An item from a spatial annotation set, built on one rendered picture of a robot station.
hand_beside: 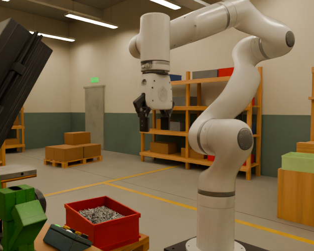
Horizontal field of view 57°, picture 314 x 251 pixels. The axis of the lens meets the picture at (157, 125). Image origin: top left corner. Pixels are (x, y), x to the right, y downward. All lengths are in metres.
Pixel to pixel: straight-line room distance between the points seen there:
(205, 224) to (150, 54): 0.54
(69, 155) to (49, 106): 4.29
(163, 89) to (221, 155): 0.25
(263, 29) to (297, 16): 5.26
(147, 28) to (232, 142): 0.39
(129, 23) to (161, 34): 8.31
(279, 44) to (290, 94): 5.07
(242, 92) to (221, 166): 0.26
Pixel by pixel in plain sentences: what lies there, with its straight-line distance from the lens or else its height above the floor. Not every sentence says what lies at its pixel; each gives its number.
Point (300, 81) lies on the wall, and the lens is 6.07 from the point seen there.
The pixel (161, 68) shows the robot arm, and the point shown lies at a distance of 0.80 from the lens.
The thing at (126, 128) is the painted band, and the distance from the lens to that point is 8.90.
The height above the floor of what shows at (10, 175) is 1.12.
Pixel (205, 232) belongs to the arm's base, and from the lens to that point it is 0.96.
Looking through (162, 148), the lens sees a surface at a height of 0.39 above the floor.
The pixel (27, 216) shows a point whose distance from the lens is 0.70.
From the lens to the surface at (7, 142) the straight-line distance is 10.06.
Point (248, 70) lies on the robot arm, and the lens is 1.03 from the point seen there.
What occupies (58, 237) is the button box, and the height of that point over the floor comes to 0.93.
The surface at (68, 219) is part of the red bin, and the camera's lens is 1.43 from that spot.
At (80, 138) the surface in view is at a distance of 7.83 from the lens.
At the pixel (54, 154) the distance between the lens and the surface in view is 7.38.
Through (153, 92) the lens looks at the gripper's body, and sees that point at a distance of 0.79.
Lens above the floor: 1.35
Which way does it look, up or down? 3 degrees down
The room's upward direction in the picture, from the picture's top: straight up
